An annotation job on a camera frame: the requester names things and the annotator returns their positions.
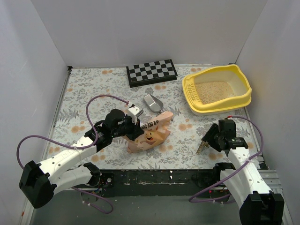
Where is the small brown wooden ruler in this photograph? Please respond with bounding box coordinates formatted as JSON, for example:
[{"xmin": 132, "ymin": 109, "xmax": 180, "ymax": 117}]
[{"xmin": 196, "ymin": 141, "xmax": 209, "ymax": 155}]

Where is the pink cat litter bag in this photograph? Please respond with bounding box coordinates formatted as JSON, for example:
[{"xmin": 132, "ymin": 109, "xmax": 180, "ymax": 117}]
[{"xmin": 124, "ymin": 111, "xmax": 173, "ymax": 153}]

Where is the silver metal scoop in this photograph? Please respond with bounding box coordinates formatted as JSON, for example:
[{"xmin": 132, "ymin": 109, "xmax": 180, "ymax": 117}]
[{"xmin": 143, "ymin": 94, "xmax": 165, "ymax": 113}]

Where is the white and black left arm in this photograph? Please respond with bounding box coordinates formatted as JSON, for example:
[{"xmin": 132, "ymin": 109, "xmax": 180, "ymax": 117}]
[{"xmin": 19, "ymin": 106, "xmax": 144, "ymax": 209}]

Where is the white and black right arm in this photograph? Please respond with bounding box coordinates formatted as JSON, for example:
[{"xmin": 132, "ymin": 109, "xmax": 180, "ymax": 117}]
[{"xmin": 202, "ymin": 119, "xmax": 285, "ymax": 225}]

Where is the yellow and white litter box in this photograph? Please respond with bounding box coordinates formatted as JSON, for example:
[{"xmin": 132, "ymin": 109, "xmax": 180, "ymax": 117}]
[{"xmin": 182, "ymin": 64, "xmax": 252, "ymax": 116}]

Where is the floral patterned table mat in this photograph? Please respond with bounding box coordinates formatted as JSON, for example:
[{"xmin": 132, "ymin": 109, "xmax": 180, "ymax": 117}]
[{"xmin": 48, "ymin": 65, "xmax": 255, "ymax": 170}]

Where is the black and silver chessboard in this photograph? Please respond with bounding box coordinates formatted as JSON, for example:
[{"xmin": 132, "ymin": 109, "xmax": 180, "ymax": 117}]
[{"xmin": 126, "ymin": 59, "xmax": 178, "ymax": 88}]

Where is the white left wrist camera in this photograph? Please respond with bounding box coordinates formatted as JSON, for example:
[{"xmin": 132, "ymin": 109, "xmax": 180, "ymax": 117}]
[{"xmin": 127, "ymin": 101, "xmax": 143, "ymax": 124}]

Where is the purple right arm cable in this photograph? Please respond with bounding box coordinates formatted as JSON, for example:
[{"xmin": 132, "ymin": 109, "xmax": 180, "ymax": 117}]
[{"xmin": 188, "ymin": 114, "xmax": 264, "ymax": 204}]

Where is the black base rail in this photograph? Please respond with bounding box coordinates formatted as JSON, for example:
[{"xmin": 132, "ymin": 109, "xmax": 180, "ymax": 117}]
[{"xmin": 77, "ymin": 164, "xmax": 235, "ymax": 200}]

